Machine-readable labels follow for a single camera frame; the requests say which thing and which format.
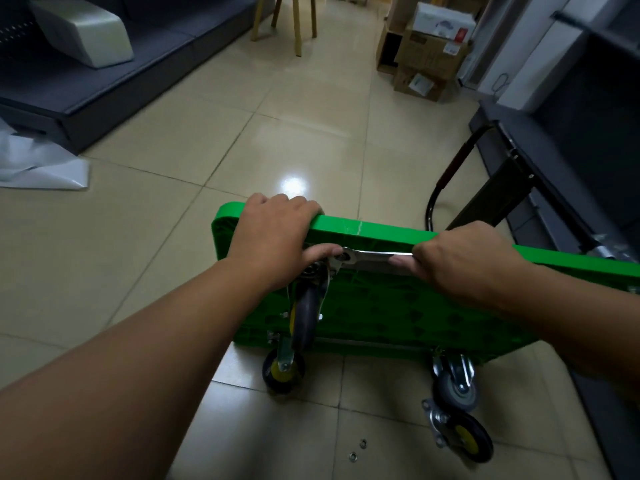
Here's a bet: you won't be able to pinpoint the white wrapped package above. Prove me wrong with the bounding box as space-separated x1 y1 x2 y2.
28 0 135 69

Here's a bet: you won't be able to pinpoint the silver wrench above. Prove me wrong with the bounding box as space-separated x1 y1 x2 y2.
327 247 417 274

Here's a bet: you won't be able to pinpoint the grey caster wheel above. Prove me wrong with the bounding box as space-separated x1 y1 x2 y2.
431 351 479 411
290 261 332 351

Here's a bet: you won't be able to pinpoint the dark grey shelf base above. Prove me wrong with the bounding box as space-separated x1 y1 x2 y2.
0 0 273 156

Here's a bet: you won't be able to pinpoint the person's right hand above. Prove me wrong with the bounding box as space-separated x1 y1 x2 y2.
389 221 532 309

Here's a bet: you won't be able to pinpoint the person's left hand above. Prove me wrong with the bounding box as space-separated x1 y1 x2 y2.
224 193 346 294

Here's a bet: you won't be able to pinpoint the wooden stool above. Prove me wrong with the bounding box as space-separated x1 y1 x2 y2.
249 0 319 58

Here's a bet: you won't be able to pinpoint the large brown cardboard box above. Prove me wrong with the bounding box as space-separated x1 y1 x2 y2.
394 29 474 81

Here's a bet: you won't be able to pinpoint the white board panels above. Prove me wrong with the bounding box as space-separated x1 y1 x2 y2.
456 0 591 111

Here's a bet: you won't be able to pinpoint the person's left forearm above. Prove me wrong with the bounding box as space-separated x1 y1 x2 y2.
0 259 282 480

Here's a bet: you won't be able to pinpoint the green plastic platform cart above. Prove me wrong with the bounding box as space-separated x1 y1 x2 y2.
210 201 640 369

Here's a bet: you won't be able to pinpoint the white plastic sheet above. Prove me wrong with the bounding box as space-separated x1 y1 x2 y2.
0 118 90 191

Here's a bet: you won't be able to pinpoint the white cardboard box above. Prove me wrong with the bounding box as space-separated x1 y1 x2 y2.
410 2 477 44

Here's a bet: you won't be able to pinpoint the silver metal bracket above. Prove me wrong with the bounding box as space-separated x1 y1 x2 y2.
584 234 640 266

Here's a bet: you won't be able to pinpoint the black cart handle red grip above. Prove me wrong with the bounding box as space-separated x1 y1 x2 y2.
425 122 537 233

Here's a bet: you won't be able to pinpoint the dark grey metal shelf unit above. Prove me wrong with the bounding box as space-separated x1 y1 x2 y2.
469 0 640 480

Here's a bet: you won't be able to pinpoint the black caster wheel yellow hub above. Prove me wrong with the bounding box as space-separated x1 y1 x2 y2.
421 397 495 465
262 339 307 395

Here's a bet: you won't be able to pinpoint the small brown cardboard box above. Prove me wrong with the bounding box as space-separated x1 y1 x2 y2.
393 66 449 102

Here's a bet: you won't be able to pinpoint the person's right forearm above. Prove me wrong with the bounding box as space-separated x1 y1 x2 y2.
495 262 640 398

